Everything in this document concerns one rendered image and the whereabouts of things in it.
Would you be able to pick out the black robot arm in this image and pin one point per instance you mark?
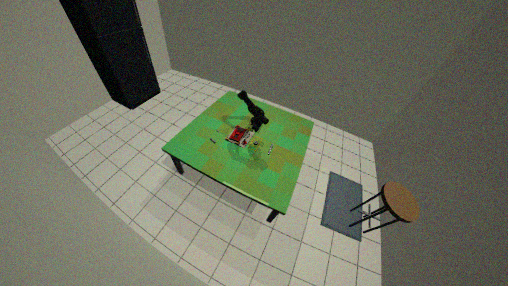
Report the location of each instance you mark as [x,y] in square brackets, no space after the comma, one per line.
[253,109]

